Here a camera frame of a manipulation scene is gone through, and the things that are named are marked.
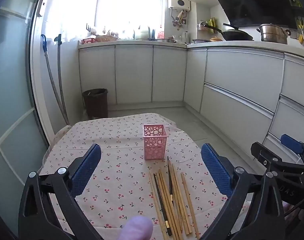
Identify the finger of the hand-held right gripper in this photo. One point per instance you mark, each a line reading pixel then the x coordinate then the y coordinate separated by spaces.
pixel 290 141
pixel 262 152

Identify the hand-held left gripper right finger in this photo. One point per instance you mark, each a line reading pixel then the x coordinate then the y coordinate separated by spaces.
pixel 217 170

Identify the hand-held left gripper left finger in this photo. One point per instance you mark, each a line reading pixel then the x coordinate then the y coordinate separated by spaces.
pixel 88 170

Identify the bundle of wooden chopsticks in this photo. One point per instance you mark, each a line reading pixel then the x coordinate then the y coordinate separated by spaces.
pixel 182 200

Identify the black chopstick gold band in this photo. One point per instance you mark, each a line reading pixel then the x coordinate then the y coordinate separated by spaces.
pixel 162 205
pixel 170 180

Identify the pink perforated utensil holder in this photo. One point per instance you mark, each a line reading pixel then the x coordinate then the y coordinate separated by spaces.
pixel 154 147

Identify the person's right hand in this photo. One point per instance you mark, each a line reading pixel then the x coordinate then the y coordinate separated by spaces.
pixel 289 208

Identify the cherry print tablecloth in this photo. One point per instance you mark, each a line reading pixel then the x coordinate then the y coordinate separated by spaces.
pixel 112 155

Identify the brown trash bin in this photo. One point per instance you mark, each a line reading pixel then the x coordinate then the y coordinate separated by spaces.
pixel 95 102

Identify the white drawer base cabinet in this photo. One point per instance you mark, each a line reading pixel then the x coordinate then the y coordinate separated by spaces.
pixel 242 80

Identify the white sink base cabinet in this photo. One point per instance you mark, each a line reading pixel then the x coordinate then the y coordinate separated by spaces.
pixel 133 75

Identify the frosted glass sliding door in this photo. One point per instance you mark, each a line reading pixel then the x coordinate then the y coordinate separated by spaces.
pixel 12 92

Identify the steel stock pot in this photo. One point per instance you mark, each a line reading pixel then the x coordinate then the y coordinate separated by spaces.
pixel 273 33

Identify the yellow green hanging tools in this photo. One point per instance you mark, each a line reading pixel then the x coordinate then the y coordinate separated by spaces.
pixel 302 27

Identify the black wok with lid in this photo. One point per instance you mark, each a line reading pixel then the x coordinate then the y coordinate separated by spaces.
pixel 235 35

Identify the metal bowl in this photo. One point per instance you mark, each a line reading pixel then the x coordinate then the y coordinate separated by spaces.
pixel 200 41

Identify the red plastic basket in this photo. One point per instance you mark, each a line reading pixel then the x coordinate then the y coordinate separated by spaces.
pixel 88 40

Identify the wicker basket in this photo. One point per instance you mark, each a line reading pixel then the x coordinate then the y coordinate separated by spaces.
pixel 105 38

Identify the white kitchen countertop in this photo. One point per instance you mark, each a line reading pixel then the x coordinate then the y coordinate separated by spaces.
pixel 132 43

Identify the row of small figurines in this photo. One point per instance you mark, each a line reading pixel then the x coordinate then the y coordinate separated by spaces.
pixel 109 33

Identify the white plastic bag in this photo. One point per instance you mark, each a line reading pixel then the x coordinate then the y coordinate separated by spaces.
pixel 94 31

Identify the steel basin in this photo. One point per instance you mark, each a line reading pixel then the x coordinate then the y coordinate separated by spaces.
pixel 164 40

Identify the black range hood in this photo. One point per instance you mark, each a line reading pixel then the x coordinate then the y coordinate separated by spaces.
pixel 254 2

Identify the white plastic jug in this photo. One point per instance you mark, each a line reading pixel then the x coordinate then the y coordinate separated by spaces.
pixel 141 33

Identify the red bottle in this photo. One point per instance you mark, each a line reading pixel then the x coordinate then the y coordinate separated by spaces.
pixel 160 33

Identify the water pipes and valves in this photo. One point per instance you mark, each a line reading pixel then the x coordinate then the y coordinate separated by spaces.
pixel 179 20

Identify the kitchen window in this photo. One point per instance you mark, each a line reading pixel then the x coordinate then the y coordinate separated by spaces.
pixel 122 5

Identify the wall rack with yellow cloth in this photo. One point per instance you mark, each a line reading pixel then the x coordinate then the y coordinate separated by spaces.
pixel 207 26

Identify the black wall hook rack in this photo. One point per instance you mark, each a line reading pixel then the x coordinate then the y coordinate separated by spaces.
pixel 88 28

